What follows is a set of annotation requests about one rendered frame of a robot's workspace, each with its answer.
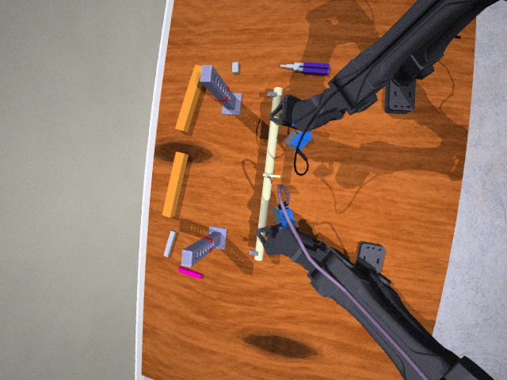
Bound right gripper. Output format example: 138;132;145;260
269;94;311;150

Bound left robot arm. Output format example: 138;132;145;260
275;226;494;380

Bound tan wooden block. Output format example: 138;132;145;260
162;152;189;218
175;65;203;133

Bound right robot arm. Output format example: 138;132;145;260
292;0;499;132

